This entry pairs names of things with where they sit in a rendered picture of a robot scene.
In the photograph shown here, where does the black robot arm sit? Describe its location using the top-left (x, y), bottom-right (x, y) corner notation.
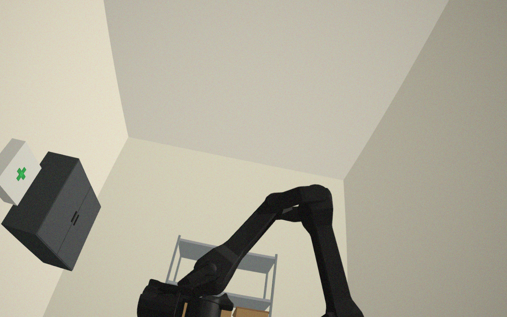
top-left (137, 184), bottom-right (364, 317)

